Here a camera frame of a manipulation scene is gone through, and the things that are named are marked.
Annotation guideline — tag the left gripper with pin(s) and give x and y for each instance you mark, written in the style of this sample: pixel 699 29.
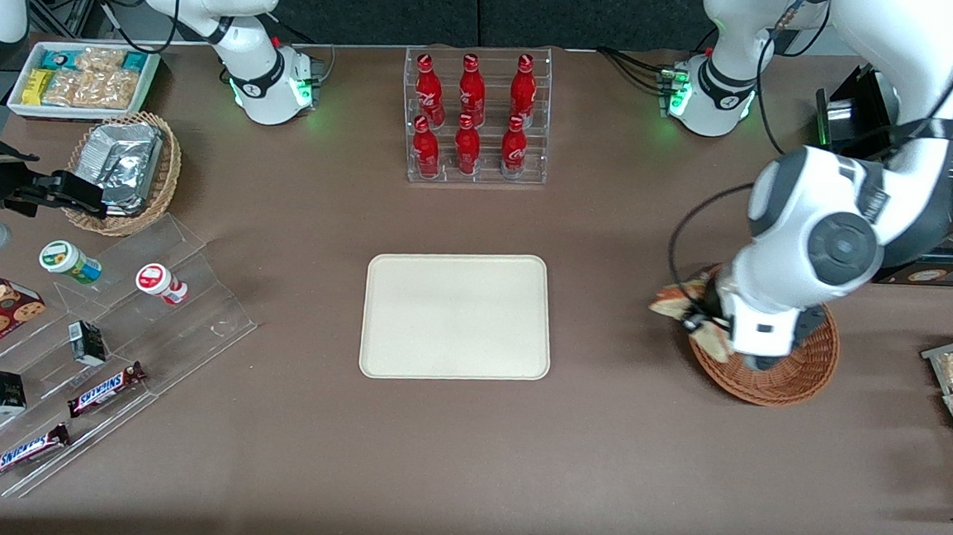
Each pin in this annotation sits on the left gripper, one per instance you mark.
pixel 713 302

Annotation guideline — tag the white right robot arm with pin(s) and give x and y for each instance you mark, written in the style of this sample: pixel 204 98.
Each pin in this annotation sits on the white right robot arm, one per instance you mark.
pixel 248 72

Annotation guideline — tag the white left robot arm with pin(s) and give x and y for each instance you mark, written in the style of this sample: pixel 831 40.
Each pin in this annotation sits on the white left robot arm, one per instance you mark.
pixel 834 231

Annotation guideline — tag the white snack tray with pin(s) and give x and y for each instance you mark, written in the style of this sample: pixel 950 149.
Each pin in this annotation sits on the white snack tray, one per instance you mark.
pixel 72 112

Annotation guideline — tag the brown wicker basket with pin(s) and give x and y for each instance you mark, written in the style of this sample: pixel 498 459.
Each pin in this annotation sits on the brown wicker basket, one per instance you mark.
pixel 775 385

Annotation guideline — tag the light wicker basket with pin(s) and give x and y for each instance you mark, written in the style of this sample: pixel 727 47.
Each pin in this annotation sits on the light wicker basket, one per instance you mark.
pixel 169 174

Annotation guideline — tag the cream rectangular tray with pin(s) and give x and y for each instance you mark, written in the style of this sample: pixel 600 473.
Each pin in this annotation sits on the cream rectangular tray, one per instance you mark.
pixel 457 316

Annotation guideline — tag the green lid yogurt cup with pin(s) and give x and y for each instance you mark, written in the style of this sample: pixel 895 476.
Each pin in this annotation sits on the green lid yogurt cup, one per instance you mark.
pixel 59 256

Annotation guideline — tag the foil wrapped package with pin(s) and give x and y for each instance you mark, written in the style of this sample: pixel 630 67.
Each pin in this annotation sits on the foil wrapped package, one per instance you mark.
pixel 123 167

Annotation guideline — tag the clear granola snack bag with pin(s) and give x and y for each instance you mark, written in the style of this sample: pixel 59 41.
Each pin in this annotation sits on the clear granola snack bag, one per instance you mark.
pixel 65 87
pixel 99 58
pixel 111 88

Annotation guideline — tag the yellow snack packet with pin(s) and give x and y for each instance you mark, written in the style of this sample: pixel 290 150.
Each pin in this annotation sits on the yellow snack packet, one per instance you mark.
pixel 37 85

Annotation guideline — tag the red lid yogurt cup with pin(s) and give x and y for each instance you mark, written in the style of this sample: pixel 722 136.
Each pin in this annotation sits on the red lid yogurt cup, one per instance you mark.
pixel 153 279

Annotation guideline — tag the teal snack packet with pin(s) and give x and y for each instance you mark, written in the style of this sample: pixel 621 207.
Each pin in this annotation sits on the teal snack packet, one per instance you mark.
pixel 135 60
pixel 55 57

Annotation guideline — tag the small black carton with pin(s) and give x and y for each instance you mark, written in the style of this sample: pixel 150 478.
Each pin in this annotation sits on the small black carton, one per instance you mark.
pixel 4 392
pixel 88 345

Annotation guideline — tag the clear acrylic stepped shelf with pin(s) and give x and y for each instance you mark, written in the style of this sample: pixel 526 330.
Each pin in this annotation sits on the clear acrylic stepped shelf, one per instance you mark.
pixel 193 300

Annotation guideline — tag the Snickers chocolate bar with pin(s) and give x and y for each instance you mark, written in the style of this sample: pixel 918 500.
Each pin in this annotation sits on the Snickers chocolate bar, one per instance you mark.
pixel 105 389
pixel 25 451

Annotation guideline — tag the red cola bottle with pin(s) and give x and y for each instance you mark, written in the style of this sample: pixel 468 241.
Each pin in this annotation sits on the red cola bottle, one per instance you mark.
pixel 426 153
pixel 524 90
pixel 467 149
pixel 429 91
pixel 514 150
pixel 471 92

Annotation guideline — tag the clear acrylic bottle rack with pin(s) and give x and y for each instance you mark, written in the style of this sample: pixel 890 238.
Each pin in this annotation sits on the clear acrylic bottle rack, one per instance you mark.
pixel 482 178

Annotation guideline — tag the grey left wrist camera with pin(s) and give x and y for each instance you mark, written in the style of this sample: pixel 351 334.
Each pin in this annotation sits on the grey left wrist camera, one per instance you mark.
pixel 808 325

